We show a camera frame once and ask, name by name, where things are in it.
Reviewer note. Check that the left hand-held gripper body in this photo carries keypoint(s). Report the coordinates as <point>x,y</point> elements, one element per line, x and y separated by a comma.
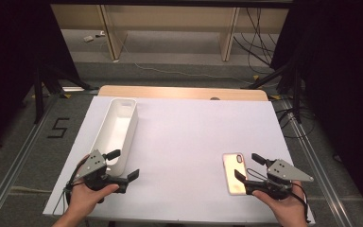
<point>91,165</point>

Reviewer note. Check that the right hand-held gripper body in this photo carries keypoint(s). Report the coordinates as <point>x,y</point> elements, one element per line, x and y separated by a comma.
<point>283,171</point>

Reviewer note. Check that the iridescent phone case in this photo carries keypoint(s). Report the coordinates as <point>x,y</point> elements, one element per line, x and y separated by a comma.
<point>233,173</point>

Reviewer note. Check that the white plastic bin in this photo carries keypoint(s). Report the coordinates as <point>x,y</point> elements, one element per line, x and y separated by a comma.
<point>116,126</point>

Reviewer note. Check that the person's left hand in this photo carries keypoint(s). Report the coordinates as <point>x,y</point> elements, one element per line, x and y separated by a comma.
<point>85,198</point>

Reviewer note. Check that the person's right hand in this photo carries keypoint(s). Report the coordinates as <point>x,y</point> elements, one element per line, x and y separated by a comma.
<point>288,209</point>

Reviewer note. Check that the white table mat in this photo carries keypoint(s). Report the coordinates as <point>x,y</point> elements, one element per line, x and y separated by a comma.
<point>186,142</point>

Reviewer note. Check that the yellow tape marker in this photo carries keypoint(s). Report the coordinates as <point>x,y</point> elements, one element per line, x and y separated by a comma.
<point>275,97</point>

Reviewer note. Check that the black metal stand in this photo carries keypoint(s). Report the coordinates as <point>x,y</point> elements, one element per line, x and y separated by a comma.
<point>296,91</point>
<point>38,94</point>

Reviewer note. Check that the black curtain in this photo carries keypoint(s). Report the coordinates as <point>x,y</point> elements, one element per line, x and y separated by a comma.
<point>12,63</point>
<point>343,78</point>

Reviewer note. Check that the small white adapter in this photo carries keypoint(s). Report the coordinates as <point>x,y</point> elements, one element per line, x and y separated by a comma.
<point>88,38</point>

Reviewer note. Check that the light wooden desk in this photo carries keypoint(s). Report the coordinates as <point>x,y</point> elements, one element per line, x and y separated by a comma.
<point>113,31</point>

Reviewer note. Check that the metal floor rail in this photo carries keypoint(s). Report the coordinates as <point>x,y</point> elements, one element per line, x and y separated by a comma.
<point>315,167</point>
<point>12,170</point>

